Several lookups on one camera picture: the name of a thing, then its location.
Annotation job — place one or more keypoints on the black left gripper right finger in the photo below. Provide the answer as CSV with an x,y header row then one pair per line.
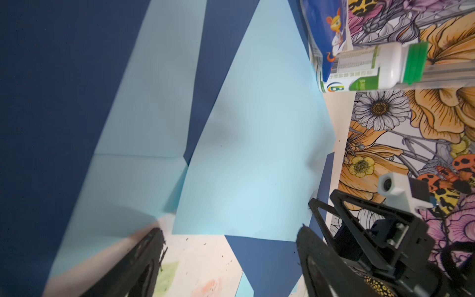
x,y
325,274

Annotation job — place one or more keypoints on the dark blue paper right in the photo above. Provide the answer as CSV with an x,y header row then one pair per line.
x,y
225,25

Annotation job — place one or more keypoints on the blue gauze bandage packet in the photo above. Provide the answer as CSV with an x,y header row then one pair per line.
x,y
326,22

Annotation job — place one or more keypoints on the light blue paper sheet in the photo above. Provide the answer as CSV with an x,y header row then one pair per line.
x,y
263,149

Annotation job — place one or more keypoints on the white bottle green cap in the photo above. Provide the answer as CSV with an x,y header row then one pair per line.
x,y
380,67

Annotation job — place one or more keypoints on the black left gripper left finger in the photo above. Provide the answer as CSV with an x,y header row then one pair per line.
x,y
135,275

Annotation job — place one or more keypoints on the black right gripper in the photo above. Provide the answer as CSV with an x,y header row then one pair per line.
x,y
393,241

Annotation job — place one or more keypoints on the dark blue paper large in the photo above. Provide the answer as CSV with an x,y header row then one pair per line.
x,y
61,65

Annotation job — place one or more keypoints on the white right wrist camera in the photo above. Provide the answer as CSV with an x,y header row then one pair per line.
x,y
404,193

